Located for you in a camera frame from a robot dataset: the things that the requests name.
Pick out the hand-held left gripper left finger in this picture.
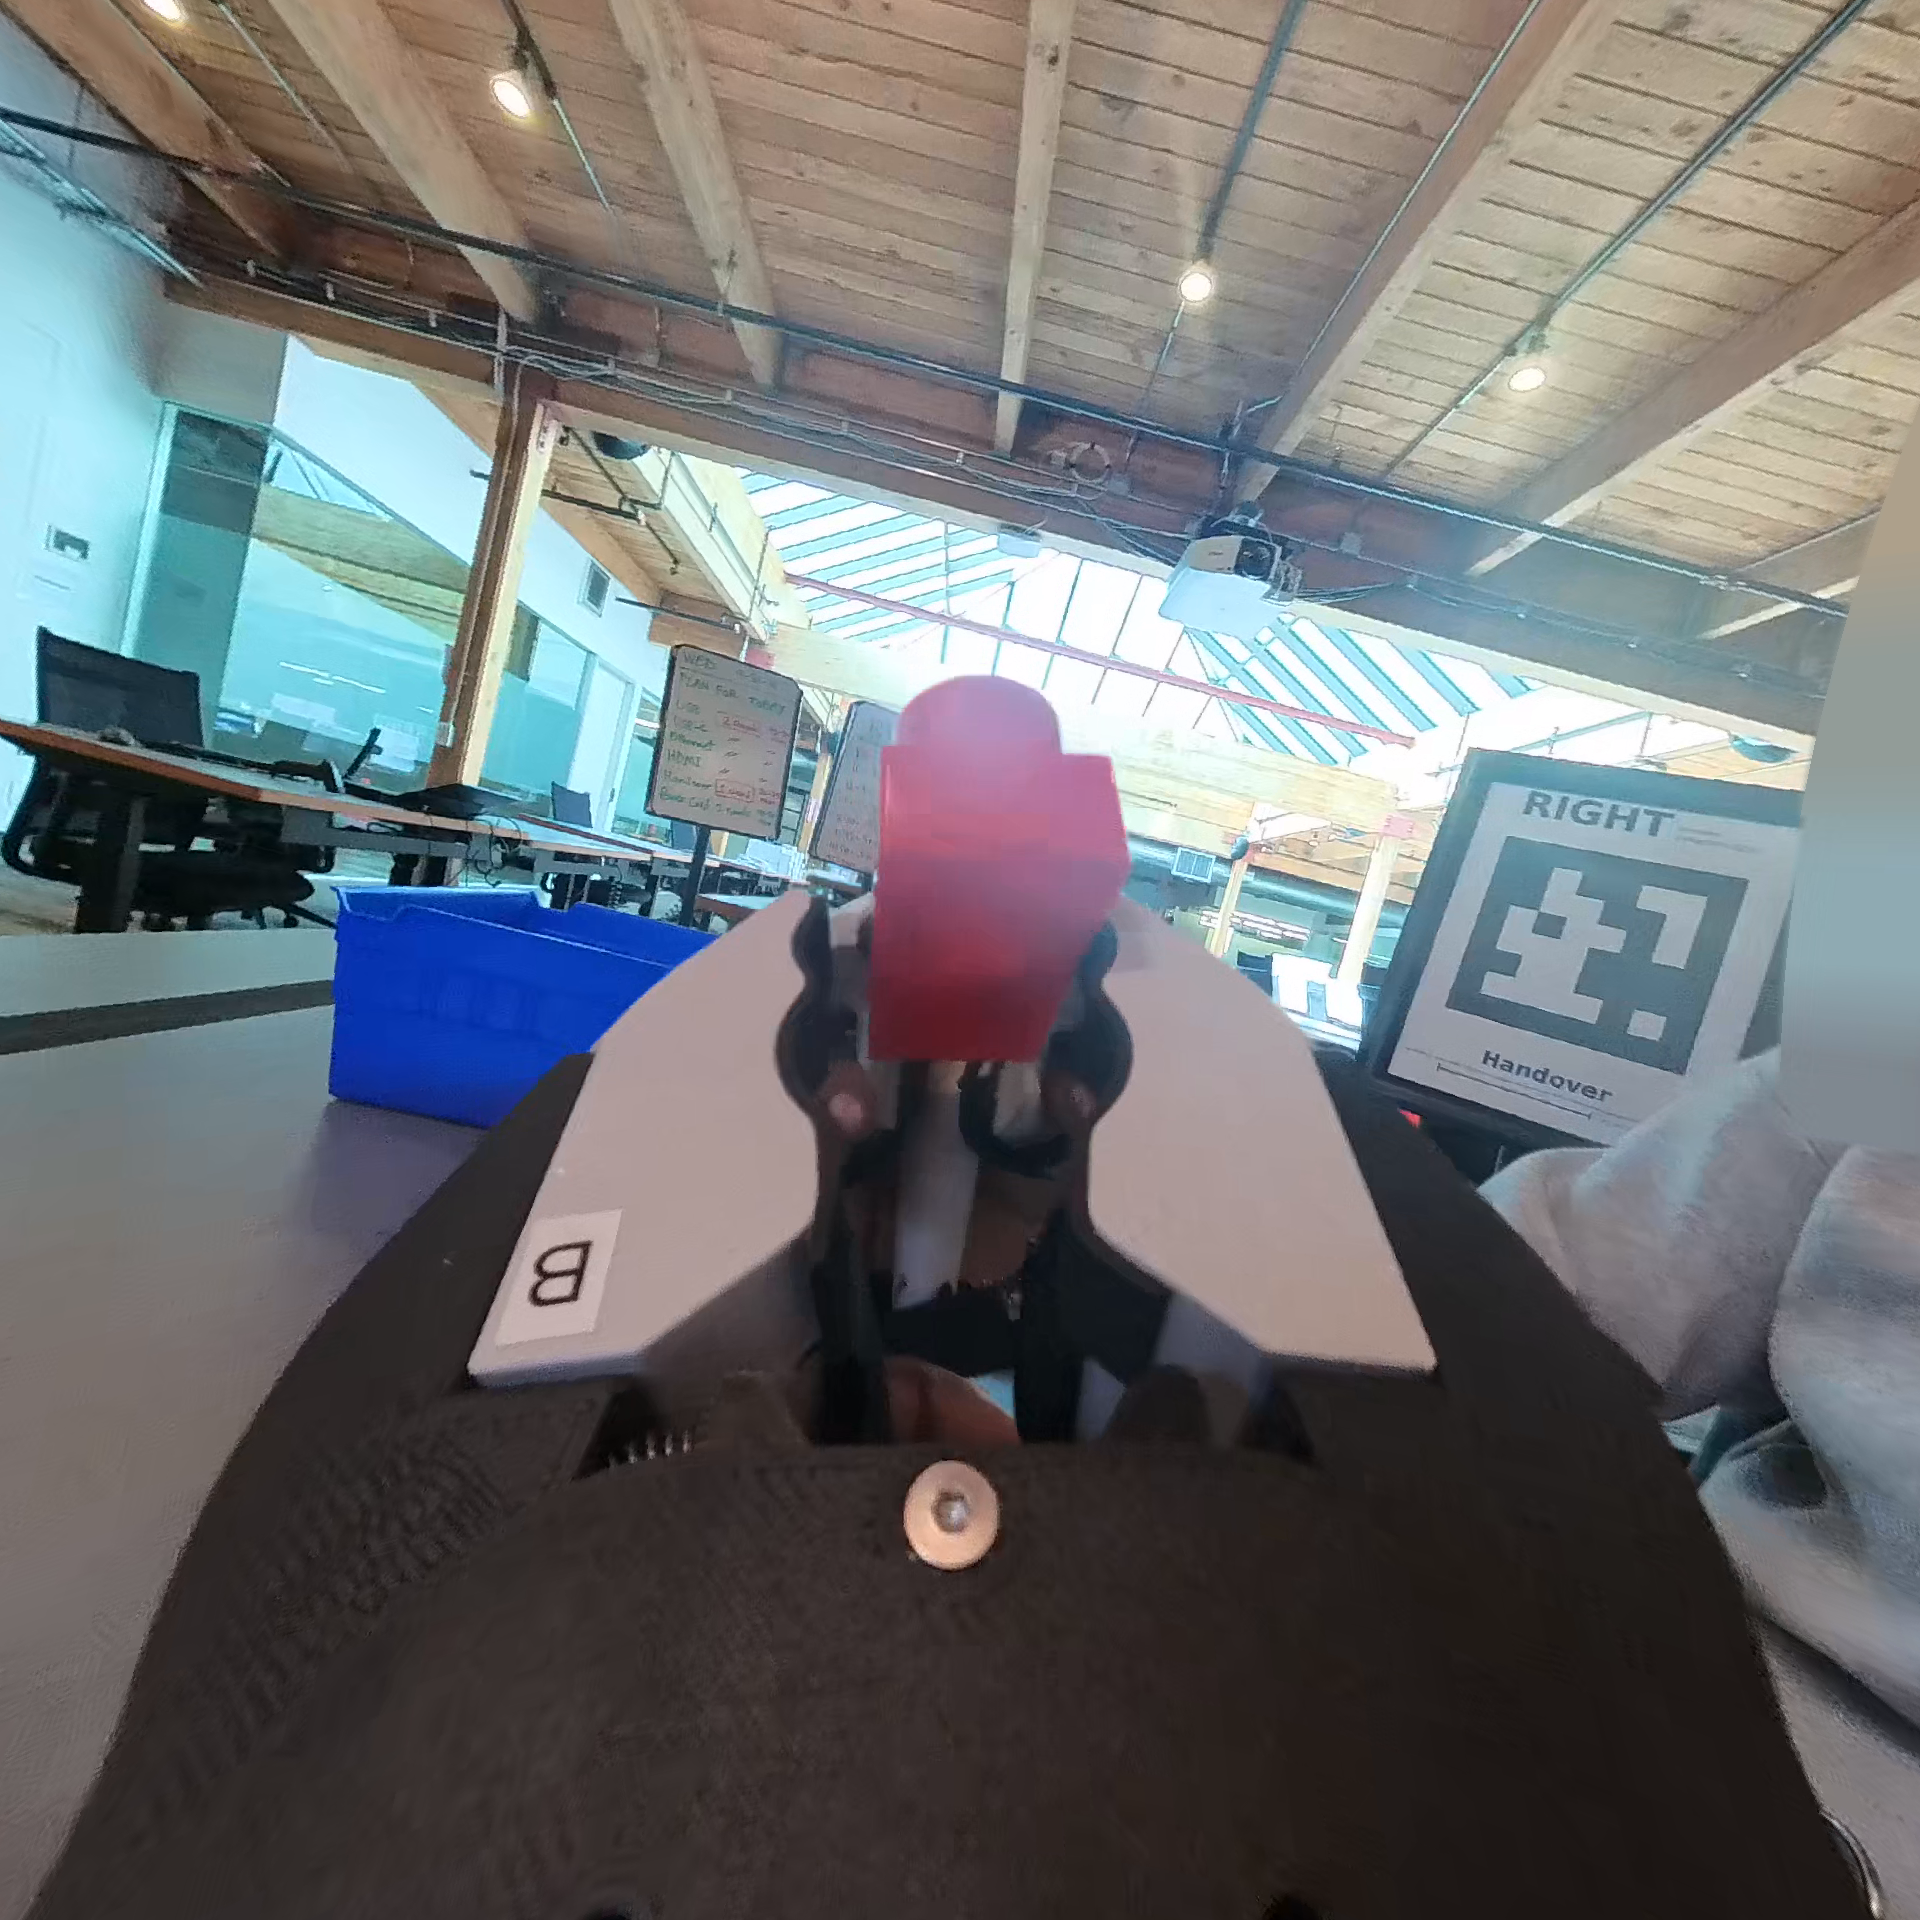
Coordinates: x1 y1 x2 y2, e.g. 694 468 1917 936
467 892 831 1388

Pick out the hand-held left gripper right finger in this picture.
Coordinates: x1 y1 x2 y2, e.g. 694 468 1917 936
1077 906 1438 1376

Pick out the blue plastic bin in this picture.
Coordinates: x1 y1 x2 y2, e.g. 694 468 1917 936
328 886 720 1132

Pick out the red block with cylinder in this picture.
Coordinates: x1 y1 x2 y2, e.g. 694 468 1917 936
863 674 1133 1066

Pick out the wooden office desk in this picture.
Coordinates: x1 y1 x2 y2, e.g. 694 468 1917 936
0 718 661 934

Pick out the person's left hand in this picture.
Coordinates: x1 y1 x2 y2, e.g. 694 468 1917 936
888 1356 983 1442

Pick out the whiteboard on stand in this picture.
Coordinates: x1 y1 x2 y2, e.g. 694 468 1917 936
808 699 903 876
647 645 804 929

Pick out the framed black white marker poster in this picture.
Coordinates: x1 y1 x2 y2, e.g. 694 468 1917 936
1358 745 1808 1148

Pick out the white ceiling projector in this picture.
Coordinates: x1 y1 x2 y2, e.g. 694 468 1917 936
1157 514 1303 644

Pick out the black office chair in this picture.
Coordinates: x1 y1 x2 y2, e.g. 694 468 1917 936
0 625 321 934

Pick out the wooden support post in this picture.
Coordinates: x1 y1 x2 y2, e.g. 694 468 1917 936
433 395 563 791

